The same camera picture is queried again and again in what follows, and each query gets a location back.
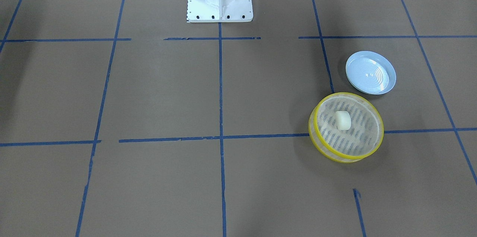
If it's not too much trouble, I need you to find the white steamed bun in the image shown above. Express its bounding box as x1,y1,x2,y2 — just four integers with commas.
335,111,351,130

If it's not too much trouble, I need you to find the yellow rimmed steamer basket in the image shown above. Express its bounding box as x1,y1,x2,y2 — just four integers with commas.
308,92,384,163

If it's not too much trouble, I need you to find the light blue plate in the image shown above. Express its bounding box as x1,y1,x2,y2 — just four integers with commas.
345,51,397,95

